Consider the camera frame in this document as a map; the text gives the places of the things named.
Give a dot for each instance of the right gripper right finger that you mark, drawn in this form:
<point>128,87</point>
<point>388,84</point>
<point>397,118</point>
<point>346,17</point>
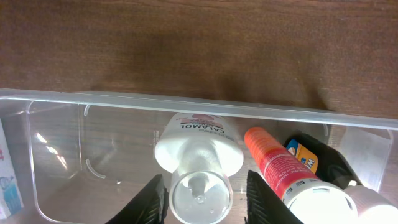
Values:
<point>263,205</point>

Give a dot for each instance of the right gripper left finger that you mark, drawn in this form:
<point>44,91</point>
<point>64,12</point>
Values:
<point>149,206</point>

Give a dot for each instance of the orange tube white cap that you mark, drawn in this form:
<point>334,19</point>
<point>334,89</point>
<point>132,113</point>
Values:
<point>309,198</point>

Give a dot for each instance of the white lotion bottle clear cap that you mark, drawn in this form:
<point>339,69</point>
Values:
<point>201,152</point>

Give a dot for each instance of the dark bottle white cap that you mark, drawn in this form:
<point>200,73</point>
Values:
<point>330,165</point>

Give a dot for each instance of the white green medicine box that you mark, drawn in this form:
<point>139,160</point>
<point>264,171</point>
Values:
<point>11,200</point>

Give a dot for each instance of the clear plastic container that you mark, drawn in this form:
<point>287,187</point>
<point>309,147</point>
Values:
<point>79,157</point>

